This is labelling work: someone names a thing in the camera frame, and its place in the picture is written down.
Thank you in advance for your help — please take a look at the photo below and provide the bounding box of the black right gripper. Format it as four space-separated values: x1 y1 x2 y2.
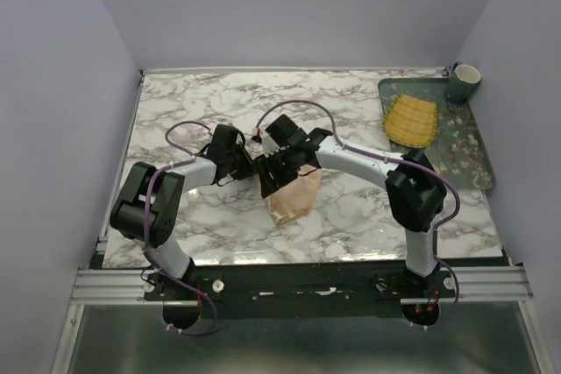
253 145 300 197

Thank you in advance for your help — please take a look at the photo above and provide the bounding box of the peach cloth napkin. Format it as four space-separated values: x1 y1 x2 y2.
253 154 323 227

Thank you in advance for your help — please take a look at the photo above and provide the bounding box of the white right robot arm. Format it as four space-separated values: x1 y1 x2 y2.
252 115 446 297

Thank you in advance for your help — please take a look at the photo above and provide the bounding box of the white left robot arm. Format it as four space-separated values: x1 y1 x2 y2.
110 122 253 300

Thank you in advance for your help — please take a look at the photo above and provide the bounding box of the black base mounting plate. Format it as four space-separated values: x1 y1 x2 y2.
144 260 455 322

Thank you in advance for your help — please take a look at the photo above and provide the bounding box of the yellow woven coaster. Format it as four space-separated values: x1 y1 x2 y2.
382 93 437 149

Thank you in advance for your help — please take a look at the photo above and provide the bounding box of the floral teal tray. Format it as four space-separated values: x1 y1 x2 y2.
378 78 495 190

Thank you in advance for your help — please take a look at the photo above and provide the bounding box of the teal mug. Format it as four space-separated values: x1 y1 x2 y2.
444 62 481 103

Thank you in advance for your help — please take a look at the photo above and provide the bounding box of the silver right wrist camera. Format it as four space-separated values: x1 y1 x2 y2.
261 132 280 156

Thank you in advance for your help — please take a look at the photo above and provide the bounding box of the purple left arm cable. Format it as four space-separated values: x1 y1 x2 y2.
139 120 220 336

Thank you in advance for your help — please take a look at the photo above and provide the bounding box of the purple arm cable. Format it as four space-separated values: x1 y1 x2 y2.
139 120 220 336
250 100 461 331

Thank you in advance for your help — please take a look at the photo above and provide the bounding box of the aluminium frame rail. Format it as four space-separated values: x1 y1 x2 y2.
70 266 534 306

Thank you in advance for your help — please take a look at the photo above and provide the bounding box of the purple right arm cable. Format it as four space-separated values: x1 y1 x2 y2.
250 100 461 331

